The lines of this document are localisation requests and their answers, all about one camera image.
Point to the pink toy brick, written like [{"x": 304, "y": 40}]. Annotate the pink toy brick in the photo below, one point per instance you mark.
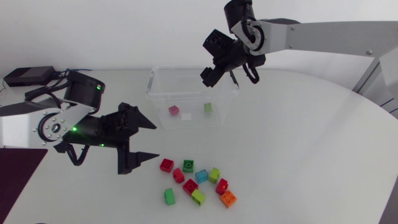
[{"x": 173, "y": 109}]

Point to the black power brick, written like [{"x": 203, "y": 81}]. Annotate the black power brick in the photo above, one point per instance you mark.
[{"x": 29, "y": 75}]

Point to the lime toy brick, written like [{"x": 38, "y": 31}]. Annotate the lime toy brick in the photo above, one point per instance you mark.
[
  {"x": 198, "y": 197},
  {"x": 214, "y": 175},
  {"x": 208, "y": 107}
]

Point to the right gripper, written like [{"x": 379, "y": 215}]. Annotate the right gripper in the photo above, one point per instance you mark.
[{"x": 233, "y": 57}]

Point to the blue toy brick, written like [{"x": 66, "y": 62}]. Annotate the blue toy brick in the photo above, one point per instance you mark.
[{"x": 201, "y": 176}]

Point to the green toy brick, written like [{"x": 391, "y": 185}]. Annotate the green toy brick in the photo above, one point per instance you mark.
[
  {"x": 169, "y": 196},
  {"x": 188, "y": 166}
]

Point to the orange toy brick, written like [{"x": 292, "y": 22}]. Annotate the orange toy brick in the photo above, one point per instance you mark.
[{"x": 228, "y": 198}]

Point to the red toy brick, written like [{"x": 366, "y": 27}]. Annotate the red toy brick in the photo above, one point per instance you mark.
[
  {"x": 222, "y": 186},
  {"x": 167, "y": 165},
  {"x": 178, "y": 175},
  {"x": 190, "y": 186}
]

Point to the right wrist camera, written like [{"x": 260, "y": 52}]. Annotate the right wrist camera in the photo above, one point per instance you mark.
[{"x": 217, "y": 42}]

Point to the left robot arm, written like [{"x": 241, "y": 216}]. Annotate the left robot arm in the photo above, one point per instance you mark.
[{"x": 72, "y": 116}]

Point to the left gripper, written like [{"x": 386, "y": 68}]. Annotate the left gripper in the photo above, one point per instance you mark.
[{"x": 113, "y": 132}]

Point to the clear plastic container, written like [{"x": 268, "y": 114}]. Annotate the clear plastic container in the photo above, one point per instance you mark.
[{"x": 186, "y": 93}]

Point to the dark mat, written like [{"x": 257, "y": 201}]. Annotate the dark mat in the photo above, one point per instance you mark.
[{"x": 15, "y": 174}]

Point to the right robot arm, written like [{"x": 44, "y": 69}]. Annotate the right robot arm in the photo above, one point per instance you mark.
[{"x": 326, "y": 35}]

